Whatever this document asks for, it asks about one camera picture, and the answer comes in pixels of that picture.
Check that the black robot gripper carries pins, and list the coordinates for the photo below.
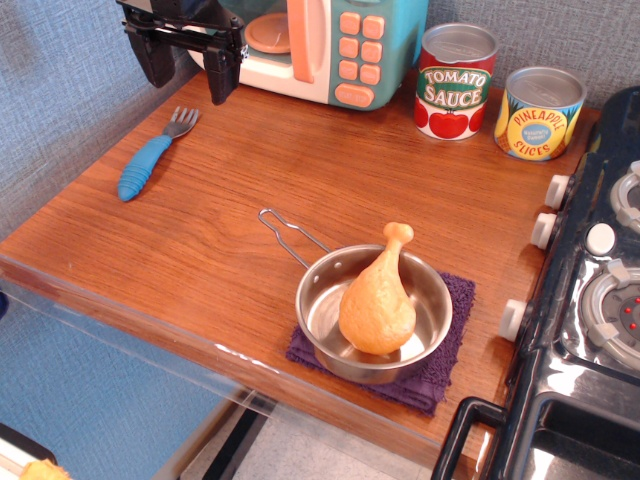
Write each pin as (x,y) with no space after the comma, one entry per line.
(192,25)

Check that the orange toy chicken drumstick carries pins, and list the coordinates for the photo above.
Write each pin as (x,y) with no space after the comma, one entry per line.
(376,314)

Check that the teal toy microwave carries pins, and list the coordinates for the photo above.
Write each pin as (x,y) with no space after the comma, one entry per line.
(349,54)

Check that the small steel saucepan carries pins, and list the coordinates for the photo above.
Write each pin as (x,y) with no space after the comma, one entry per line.
(317,304)

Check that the tomato sauce can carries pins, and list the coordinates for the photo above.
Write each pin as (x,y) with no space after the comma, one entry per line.
(455,72)

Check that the pineapple slices can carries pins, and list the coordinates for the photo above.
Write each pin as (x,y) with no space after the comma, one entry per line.
(539,111)

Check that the white stove knob rear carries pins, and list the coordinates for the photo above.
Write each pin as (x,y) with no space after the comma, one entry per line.
(556,191)

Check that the white stove knob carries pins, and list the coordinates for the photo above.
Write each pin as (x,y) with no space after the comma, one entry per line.
(556,191)
(511,319)
(542,230)

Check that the white stove knob middle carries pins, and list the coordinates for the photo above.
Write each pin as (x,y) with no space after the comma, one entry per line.
(542,230)

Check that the purple folded cloth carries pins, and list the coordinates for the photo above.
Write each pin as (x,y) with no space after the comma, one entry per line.
(425,389)

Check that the white stove knob front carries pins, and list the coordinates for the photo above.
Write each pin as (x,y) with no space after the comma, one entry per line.
(511,319)

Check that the black toy stove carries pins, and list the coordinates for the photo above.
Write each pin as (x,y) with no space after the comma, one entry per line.
(573,384)

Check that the blue handled toy fork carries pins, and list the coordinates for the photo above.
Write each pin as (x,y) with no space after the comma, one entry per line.
(139,169)

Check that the black oven door handle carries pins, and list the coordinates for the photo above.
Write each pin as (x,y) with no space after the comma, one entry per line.
(471,411)

